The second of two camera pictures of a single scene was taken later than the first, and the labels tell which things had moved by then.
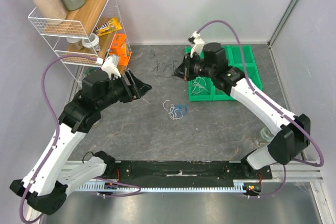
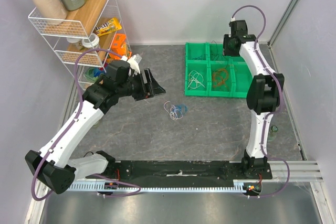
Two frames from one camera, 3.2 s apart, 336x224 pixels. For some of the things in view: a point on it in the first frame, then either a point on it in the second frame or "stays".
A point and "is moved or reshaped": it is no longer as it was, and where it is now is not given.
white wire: x=198 y=85 is moved or reshaped
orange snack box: x=118 y=47 stays
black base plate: x=189 y=171 stays
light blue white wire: x=176 y=112 stays
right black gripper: x=189 y=66 to x=228 y=48
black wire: x=158 y=63 is moved or reshaped
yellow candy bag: x=108 y=27 stays
